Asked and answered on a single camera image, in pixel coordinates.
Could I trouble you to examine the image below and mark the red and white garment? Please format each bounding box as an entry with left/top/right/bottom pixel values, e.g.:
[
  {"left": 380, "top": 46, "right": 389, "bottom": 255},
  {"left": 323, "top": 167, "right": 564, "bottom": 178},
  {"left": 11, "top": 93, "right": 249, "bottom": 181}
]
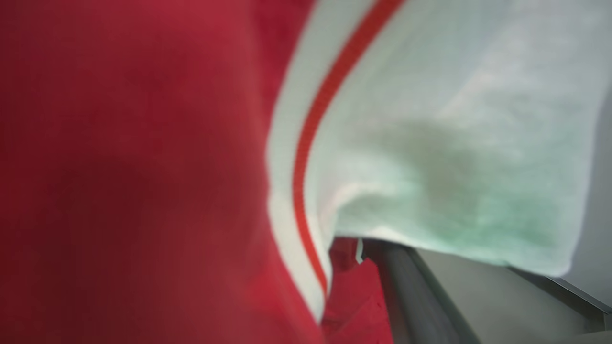
[{"left": 0, "top": 0, "right": 604, "bottom": 344}]

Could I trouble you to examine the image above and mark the grey wall trim strip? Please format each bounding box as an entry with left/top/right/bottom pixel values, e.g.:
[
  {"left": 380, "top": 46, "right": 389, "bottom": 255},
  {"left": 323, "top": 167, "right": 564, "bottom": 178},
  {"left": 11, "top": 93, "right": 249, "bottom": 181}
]
[{"left": 509, "top": 265, "right": 612, "bottom": 331}]

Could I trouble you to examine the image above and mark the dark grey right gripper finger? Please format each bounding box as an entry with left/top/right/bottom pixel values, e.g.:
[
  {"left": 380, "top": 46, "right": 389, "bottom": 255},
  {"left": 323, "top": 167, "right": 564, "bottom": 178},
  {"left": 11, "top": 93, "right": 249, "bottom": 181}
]
[{"left": 362, "top": 240, "right": 480, "bottom": 344}]

